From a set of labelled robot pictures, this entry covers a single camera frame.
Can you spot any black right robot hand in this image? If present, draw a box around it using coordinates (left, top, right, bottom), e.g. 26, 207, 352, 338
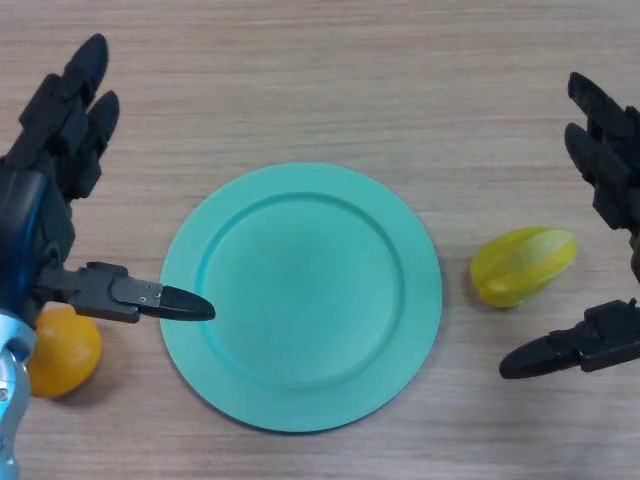
498, 71, 640, 380

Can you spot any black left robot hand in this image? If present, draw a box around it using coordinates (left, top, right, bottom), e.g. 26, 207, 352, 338
0, 33, 217, 333

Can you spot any yellow starfruit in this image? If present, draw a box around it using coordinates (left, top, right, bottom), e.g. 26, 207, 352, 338
469, 226, 577, 309

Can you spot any green round plate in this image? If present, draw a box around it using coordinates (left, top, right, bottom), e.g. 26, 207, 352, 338
159, 162, 444, 434

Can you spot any orange fruit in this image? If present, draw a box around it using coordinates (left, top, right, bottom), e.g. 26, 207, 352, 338
27, 305, 103, 399

